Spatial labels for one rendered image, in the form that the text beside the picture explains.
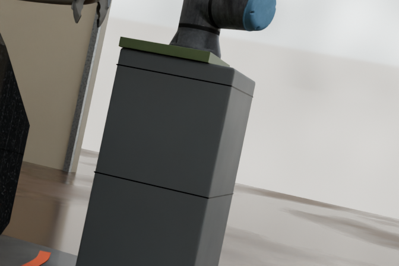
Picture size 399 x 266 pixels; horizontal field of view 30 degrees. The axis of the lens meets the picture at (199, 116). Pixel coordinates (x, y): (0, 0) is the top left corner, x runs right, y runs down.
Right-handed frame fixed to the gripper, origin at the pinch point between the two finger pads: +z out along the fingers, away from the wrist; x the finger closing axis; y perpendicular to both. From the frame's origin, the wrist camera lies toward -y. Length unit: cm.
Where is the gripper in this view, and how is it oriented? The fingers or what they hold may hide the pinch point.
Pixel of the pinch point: (88, 20)
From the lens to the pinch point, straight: 199.1
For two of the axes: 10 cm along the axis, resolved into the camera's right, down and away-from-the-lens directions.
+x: -8.8, -1.4, -4.6
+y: -4.6, -0.4, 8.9
